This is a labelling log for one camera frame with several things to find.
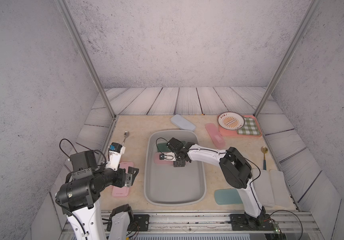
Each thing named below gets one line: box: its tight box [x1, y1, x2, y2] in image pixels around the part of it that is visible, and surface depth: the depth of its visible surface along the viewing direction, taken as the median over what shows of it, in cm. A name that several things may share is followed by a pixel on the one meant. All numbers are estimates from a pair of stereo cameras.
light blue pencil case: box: [170, 114, 197, 132], surface depth 117 cm
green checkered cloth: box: [237, 117, 261, 136], surface depth 113 cm
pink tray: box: [218, 115, 263, 137], surface depth 111 cm
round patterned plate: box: [217, 111, 246, 131], surface depth 117 cm
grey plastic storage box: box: [144, 129, 207, 207], surface depth 86 cm
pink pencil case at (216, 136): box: [205, 123, 226, 148], surface depth 110 cm
